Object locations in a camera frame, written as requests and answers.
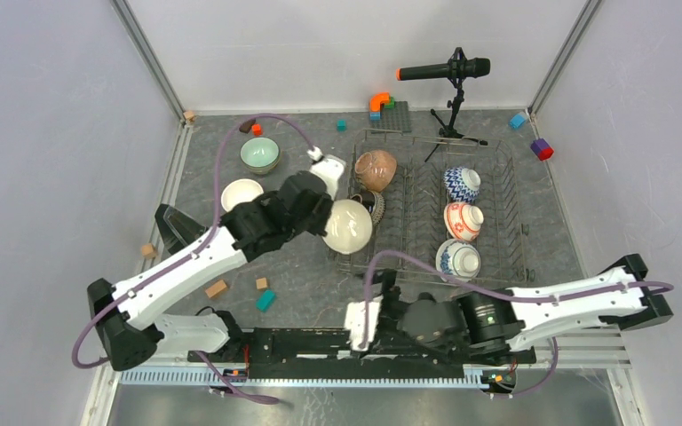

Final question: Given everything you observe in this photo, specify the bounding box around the teal and white bowl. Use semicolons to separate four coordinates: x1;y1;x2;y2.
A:
322;199;373;255

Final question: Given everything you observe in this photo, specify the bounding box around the orange bowl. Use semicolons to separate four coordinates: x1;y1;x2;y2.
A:
220;178;264;212

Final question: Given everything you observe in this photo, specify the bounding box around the mint green flower bowl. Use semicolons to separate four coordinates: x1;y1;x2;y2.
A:
240;137;282;175

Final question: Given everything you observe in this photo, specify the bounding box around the dark brown patterned bowl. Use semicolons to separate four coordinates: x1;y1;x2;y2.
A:
350;190;385;226

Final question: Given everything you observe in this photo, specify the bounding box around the pink speckled bowl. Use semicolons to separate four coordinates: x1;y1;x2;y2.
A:
354;150;398;193

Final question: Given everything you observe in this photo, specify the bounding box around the red and white bowl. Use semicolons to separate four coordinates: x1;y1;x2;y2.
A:
443;201;484;241

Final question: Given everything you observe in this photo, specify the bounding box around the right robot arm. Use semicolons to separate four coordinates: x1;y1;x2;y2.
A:
364;250;675;362

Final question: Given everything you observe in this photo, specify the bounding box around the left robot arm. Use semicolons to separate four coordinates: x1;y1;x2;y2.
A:
81;164;343;371

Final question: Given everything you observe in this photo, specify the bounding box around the blue floral white bowl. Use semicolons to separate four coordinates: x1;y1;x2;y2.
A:
435;239;481;279

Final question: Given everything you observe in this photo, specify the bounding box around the red orange small block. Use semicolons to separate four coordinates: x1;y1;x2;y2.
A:
251;124;263;137

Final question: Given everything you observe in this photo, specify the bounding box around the brown block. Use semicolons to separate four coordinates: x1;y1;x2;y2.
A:
239;118;257;134

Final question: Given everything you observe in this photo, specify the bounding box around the teal block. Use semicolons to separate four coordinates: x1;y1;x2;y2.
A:
256;289;276;312

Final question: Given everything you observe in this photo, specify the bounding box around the blue zigzag pattern bowl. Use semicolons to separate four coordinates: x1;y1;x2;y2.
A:
443;166;481;205

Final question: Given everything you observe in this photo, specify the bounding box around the orange curved block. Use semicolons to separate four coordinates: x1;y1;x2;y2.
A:
369;92;391;113

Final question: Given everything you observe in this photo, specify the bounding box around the tan wooden brick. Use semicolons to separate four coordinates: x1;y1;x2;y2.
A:
205;280;229;299

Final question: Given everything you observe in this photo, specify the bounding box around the grey building block baseplate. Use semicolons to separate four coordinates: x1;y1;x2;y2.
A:
369;101;412;133

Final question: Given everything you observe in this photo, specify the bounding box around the black clear-top box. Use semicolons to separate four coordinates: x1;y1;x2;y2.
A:
155;203;207;255

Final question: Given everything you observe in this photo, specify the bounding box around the purple and red block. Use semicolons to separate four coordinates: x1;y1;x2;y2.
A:
530;138;554;162

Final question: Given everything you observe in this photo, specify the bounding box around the light blue block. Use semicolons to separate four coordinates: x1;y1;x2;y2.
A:
509;111;529;130

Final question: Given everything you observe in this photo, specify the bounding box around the black microphone orange tip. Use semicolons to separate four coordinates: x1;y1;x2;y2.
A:
396;58;491;81

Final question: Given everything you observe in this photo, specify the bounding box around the black microphone tripod stand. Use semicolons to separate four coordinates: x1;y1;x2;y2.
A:
430;47;490;146

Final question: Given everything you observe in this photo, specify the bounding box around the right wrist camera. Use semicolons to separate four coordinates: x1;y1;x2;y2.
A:
344;296;383;351

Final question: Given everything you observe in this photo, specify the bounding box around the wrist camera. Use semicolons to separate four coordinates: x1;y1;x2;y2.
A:
307;146;346;200
344;296;383;351

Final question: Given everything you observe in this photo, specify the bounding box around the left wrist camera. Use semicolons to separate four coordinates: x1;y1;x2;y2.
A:
307;146;346;200

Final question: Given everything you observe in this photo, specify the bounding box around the grey wire dish rack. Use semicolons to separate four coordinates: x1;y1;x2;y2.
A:
329;130;535;288

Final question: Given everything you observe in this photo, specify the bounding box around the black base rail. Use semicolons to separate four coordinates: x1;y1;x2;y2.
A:
205;327;536;379

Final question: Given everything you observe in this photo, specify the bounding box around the wooden cube at wall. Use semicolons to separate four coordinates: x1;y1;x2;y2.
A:
140;243;158;259

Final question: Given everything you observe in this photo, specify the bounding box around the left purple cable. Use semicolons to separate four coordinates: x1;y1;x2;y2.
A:
71;113;321;406

